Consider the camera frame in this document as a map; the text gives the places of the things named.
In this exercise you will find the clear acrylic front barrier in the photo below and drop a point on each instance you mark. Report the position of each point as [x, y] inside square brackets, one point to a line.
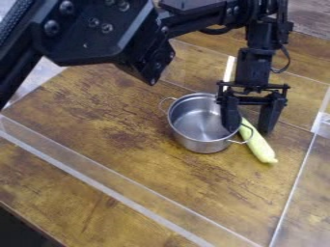
[165, 211]

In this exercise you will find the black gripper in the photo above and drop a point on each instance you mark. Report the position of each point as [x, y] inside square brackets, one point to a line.
[252, 89]

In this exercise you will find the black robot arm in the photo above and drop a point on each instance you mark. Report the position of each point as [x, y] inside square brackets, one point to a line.
[126, 32]

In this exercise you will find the green spoon handle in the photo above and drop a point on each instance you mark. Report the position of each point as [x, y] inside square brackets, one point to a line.
[257, 143]

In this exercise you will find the stainless steel pot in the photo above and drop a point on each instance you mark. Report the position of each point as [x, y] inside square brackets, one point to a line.
[196, 122]

